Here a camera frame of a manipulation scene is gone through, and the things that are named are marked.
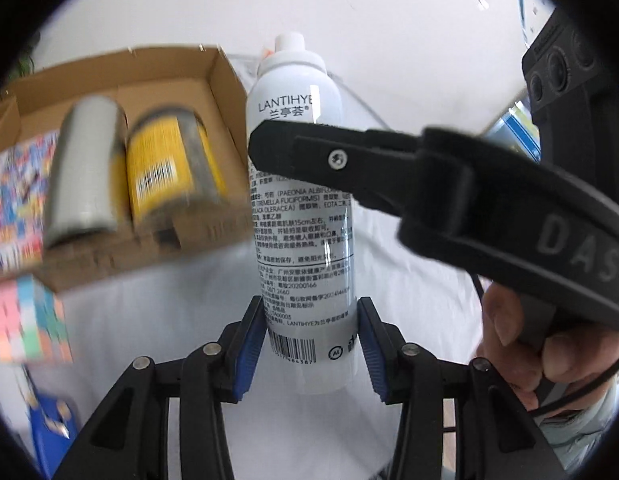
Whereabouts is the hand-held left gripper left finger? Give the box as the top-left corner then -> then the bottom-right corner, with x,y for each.
54,296 -> 267,480

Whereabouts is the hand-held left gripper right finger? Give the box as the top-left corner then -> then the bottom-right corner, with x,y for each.
357,296 -> 570,480

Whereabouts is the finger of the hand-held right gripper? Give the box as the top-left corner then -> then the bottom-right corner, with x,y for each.
248,120 -> 474,220

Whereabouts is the white spray bottle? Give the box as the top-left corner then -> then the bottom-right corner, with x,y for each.
246,32 -> 363,395

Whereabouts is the cardboard box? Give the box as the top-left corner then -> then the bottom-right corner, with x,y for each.
0,46 -> 257,293

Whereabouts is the blue stapler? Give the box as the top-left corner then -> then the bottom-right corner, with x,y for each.
22,365 -> 82,478

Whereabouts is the pastel puzzle cube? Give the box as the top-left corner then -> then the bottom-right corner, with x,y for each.
0,275 -> 74,365

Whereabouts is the person's right forearm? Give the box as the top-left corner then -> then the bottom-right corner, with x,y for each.
537,385 -> 619,473

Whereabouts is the person's right hand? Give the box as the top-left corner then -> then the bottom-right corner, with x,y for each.
477,280 -> 619,411

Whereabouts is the white tablecloth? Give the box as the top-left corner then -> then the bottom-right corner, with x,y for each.
0,50 -> 540,480

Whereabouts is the yellow label jar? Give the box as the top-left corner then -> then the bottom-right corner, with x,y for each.
125,106 -> 230,223

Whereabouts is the silver tin can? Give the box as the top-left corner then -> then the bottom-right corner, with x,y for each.
42,96 -> 129,250

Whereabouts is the potted green plant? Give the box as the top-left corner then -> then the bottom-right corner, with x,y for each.
9,30 -> 42,81

